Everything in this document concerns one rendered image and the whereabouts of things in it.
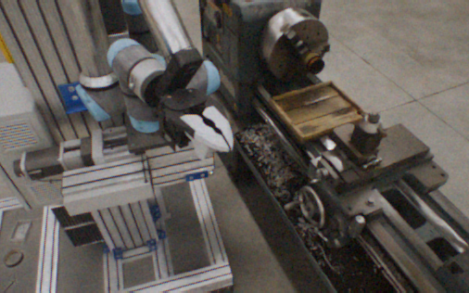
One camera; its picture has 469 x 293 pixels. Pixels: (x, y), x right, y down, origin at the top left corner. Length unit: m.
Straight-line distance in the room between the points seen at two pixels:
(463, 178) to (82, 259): 2.53
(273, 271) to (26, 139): 1.45
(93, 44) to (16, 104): 0.47
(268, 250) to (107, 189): 1.28
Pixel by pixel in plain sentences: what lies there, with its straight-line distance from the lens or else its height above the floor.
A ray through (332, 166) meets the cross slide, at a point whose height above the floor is 0.96.
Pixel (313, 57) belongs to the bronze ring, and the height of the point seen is 1.12.
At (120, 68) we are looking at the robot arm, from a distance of 0.72.
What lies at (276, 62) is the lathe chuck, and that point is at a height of 1.05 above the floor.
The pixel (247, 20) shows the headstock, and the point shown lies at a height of 1.20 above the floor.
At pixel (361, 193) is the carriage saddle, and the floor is 0.91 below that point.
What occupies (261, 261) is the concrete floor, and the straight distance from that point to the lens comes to 2.18.
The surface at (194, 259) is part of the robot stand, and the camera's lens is 1.96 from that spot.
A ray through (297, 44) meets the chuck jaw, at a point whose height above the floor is 1.15.
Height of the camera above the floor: 1.95
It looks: 45 degrees down
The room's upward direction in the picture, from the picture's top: straight up
